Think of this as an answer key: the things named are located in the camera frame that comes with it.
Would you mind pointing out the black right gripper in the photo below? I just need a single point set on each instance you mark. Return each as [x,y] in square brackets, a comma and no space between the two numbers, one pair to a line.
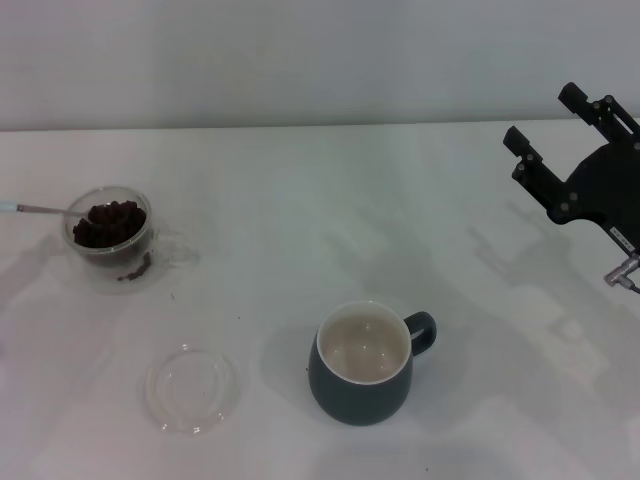
[610,185]

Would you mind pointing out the clear glass saucer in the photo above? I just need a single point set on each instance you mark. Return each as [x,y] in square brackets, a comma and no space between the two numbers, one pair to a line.
[192,395]

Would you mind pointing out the coffee beans pile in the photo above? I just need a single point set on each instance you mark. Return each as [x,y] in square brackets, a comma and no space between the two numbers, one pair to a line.
[115,227]

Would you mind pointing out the dark blue ceramic mug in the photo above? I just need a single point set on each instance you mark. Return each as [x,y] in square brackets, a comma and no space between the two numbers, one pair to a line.
[350,400]

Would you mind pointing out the clear double-wall glass cup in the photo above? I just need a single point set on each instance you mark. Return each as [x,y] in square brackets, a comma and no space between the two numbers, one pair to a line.
[167,247]

